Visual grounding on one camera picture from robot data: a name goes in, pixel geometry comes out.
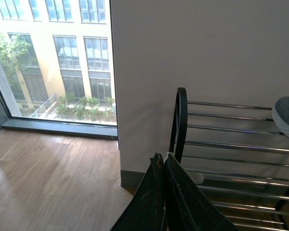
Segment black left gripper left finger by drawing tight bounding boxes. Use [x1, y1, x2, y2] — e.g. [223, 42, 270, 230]
[111, 153, 167, 231]

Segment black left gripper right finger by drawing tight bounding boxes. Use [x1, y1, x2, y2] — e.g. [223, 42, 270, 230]
[164, 153, 238, 231]

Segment grey knit sneaker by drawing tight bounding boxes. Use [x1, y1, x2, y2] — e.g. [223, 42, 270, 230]
[272, 96, 289, 138]

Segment black metal shoe rack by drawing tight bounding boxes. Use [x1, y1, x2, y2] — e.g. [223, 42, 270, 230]
[169, 88, 289, 231]

